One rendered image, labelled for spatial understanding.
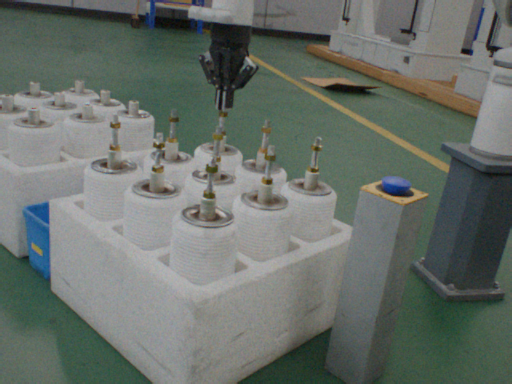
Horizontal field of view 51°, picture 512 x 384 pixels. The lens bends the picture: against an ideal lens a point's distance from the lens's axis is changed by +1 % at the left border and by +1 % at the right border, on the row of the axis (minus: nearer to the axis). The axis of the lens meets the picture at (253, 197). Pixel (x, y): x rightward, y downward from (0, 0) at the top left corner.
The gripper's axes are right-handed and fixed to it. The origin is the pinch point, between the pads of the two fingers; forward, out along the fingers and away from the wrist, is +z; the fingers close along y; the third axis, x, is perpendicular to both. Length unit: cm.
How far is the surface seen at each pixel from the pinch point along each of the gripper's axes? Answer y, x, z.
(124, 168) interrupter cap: 2.1, 22.8, 9.9
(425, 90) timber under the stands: 49, -290, 29
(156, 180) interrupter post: -8.4, 26.1, 8.2
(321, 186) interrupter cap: -24.2, 2.3, 9.9
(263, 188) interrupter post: -21.5, 16.6, 7.7
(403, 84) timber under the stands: 70, -308, 30
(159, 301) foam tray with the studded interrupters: -18.4, 34.8, 21.0
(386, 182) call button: -38.7, 12.6, 2.5
